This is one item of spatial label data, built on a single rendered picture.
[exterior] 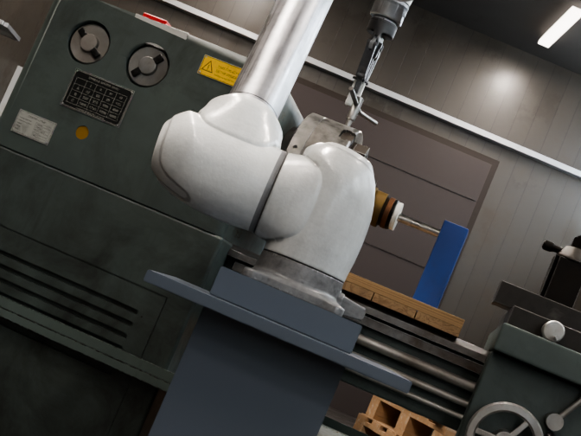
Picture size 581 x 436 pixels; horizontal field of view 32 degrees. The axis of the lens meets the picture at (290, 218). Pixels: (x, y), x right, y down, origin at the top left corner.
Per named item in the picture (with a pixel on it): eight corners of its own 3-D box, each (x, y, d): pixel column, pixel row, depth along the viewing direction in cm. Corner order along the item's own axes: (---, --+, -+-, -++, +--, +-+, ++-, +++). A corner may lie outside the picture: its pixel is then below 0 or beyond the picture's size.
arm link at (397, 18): (410, 11, 270) (401, 33, 270) (378, 0, 271) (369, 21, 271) (408, 2, 261) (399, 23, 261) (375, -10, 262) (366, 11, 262)
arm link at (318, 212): (349, 283, 170) (399, 163, 172) (249, 240, 170) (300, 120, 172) (341, 285, 186) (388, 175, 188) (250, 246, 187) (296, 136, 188)
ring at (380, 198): (363, 179, 240) (399, 194, 238) (366, 186, 249) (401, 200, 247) (348, 215, 239) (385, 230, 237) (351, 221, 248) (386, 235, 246)
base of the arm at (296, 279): (364, 326, 169) (377, 295, 169) (240, 273, 169) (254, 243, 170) (355, 324, 187) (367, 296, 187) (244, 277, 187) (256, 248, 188)
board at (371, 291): (328, 283, 224) (335, 266, 224) (343, 295, 259) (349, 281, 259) (457, 337, 218) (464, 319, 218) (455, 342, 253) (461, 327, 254)
